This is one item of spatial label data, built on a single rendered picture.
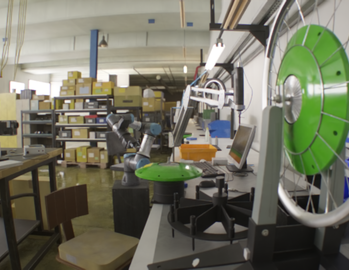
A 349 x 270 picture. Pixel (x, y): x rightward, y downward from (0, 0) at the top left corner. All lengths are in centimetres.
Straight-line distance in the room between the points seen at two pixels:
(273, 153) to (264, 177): 5
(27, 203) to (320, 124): 291
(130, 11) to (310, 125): 640
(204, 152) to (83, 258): 140
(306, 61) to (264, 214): 31
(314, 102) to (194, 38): 948
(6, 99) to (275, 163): 794
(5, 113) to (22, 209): 535
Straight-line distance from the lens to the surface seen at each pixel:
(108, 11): 691
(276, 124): 56
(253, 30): 280
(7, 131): 227
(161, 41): 995
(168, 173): 116
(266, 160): 56
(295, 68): 57
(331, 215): 51
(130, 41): 1012
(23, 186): 307
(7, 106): 820
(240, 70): 121
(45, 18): 753
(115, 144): 367
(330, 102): 49
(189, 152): 235
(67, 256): 153
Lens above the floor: 133
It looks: 5 degrees down
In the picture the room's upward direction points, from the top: straight up
